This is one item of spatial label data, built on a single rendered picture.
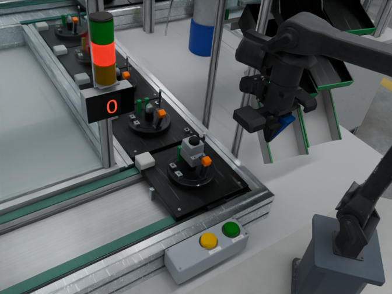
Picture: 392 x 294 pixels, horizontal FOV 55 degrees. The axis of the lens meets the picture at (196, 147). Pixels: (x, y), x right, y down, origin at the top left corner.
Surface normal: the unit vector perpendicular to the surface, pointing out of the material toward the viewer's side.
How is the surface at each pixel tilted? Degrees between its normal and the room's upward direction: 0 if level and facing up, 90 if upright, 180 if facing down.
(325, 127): 45
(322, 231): 0
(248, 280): 0
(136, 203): 0
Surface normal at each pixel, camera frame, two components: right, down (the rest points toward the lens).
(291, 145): 0.34, -0.09
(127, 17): 0.55, 0.58
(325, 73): 0.25, -0.42
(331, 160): 0.09, -0.75
